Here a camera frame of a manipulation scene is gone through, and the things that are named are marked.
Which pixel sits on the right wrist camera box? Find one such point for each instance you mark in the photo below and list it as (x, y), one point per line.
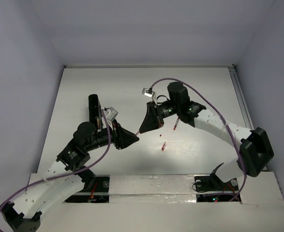
(150, 93)

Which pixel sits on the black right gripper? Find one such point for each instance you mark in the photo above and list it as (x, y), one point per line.
(152, 121)

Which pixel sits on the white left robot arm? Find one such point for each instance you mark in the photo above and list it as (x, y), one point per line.
(67, 175)

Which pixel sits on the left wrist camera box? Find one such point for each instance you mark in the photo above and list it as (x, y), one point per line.
(110, 113)

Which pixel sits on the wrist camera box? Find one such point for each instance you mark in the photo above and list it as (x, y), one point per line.
(110, 113)
(150, 93)

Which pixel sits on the black stationery container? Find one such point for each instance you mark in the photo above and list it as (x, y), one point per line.
(95, 114)

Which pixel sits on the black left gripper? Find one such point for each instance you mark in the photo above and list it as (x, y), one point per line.
(117, 137)

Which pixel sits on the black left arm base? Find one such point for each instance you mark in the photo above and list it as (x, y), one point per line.
(99, 192)

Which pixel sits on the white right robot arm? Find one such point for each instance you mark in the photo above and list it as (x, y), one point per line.
(253, 147)

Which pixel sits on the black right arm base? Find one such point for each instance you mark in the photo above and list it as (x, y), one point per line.
(210, 188)

